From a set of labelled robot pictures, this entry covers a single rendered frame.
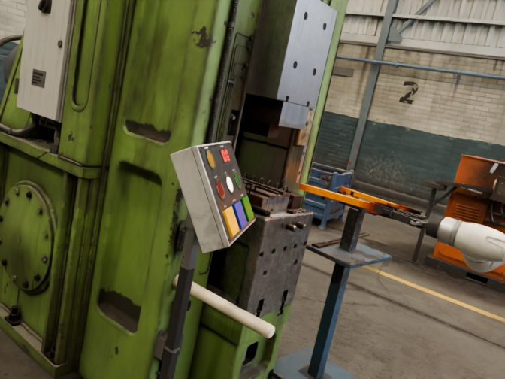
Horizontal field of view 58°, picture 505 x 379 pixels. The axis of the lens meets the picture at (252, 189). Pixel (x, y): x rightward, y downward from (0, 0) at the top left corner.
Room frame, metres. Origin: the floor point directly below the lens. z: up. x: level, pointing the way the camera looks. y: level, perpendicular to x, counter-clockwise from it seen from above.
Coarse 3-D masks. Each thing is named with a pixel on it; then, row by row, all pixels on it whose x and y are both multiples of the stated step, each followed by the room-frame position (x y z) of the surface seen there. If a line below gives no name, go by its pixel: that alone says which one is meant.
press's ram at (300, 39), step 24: (288, 0) 1.76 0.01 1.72; (312, 0) 1.81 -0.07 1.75; (264, 24) 1.81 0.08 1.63; (288, 24) 1.74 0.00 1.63; (312, 24) 1.84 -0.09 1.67; (264, 48) 1.79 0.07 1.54; (288, 48) 1.74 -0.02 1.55; (312, 48) 1.87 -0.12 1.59; (264, 72) 1.78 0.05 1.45; (288, 72) 1.77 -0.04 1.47; (312, 72) 1.90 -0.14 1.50; (264, 96) 1.77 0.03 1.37; (288, 96) 1.80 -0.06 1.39; (312, 96) 1.94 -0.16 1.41
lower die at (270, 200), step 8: (248, 184) 1.94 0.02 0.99; (248, 192) 1.84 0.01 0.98; (256, 192) 1.85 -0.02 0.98; (264, 192) 1.85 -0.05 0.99; (272, 192) 1.87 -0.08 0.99; (256, 200) 1.79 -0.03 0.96; (264, 200) 1.78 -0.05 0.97; (272, 200) 1.83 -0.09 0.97; (280, 200) 1.88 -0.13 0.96; (288, 200) 1.93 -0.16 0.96; (264, 208) 1.79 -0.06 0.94; (272, 208) 1.84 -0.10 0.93; (280, 208) 1.90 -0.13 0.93
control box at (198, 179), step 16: (208, 144) 1.28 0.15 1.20; (224, 144) 1.43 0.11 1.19; (176, 160) 1.19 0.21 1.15; (192, 160) 1.18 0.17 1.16; (208, 160) 1.22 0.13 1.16; (224, 160) 1.36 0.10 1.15; (192, 176) 1.18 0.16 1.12; (208, 176) 1.18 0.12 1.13; (224, 176) 1.32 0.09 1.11; (240, 176) 1.49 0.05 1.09; (192, 192) 1.18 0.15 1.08; (208, 192) 1.17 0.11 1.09; (224, 192) 1.26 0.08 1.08; (240, 192) 1.43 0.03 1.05; (192, 208) 1.18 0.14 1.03; (208, 208) 1.17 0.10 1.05; (224, 208) 1.22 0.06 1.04; (208, 224) 1.17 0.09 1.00; (224, 224) 1.17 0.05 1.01; (208, 240) 1.17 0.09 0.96; (224, 240) 1.16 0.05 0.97
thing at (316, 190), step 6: (300, 186) 1.81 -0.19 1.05; (306, 186) 1.79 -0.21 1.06; (312, 186) 1.79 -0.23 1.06; (312, 192) 1.78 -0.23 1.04; (318, 192) 1.76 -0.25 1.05; (324, 192) 1.75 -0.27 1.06; (330, 192) 1.74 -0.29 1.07; (336, 198) 1.72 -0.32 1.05; (342, 198) 1.70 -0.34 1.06; (348, 198) 1.69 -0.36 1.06; (354, 198) 1.70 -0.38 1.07; (354, 204) 1.67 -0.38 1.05; (360, 204) 1.66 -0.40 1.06; (366, 204) 1.65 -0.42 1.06; (372, 204) 1.63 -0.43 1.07; (378, 204) 1.63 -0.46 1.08; (384, 204) 1.62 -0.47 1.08; (372, 210) 1.63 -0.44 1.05; (396, 210) 1.60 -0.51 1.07; (384, 216) 1.60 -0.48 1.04
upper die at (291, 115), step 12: (252, 96) 1.86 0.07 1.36; (252, 108) 1.85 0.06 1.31; (264, 108) 1.82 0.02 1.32; (276, 108) 1.79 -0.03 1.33; (288, 108) 1.81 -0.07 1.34; (300, 108) 1.88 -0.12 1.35; (264, 120) 1.82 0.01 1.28; (276, 120) 1.78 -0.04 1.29; (288, 120) 1.82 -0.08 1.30; (300, 120) 1.90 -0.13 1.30
